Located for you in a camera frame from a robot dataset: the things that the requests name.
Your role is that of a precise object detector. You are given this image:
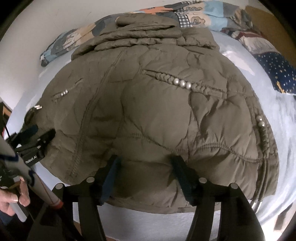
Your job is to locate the navy star-print pillow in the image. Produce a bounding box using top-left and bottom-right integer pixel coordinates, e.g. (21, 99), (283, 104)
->
(254, 51), (296, 96)

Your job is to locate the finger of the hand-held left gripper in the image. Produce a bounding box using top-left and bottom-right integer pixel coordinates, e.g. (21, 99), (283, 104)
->
(13, 129), (56, 152)
(19, 125), (39, 140)

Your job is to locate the wooden headboard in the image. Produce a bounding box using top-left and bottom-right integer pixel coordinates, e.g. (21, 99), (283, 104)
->
(245, 5), (290, 43)

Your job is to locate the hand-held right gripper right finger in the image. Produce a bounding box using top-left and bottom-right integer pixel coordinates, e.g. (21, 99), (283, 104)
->
(170, 155), (266, 241)

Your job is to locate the patchwork printed quilt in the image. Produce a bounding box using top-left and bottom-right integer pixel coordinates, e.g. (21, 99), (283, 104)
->
(40, 0), (253, 67)

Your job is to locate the olive hooded puffer jacket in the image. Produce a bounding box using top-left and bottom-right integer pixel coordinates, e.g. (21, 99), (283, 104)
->
(40, 13), (281, 215)

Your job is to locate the light blue cloud-print bed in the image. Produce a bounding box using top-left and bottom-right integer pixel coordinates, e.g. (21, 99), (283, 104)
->
(0, 30), (296, 234)

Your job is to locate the striped printed pillow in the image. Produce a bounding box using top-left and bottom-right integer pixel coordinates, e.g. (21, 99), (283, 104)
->
(221, 25), (271, 56)

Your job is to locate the person's left hand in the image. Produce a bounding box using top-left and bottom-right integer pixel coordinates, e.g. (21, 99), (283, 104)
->
(0, 177), (31, 215)

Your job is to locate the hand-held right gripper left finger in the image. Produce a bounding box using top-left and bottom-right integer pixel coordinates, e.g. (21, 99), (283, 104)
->
(35, 154), (123, 241)

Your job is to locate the wooden side table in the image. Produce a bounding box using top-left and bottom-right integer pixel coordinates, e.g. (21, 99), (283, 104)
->
(0, 102), (12, 122)

